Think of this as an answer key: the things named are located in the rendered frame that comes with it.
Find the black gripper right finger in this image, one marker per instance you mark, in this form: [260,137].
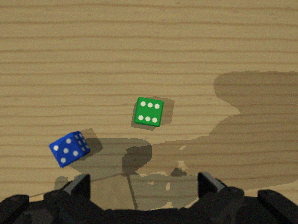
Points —
[228,205]

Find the tan flat mat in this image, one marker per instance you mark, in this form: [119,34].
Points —
[111,192]

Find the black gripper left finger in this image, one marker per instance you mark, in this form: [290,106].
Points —
[73,206]

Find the green die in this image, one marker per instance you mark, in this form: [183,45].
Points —
[148,112]

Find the blue die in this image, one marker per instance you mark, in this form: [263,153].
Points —
[69,148]

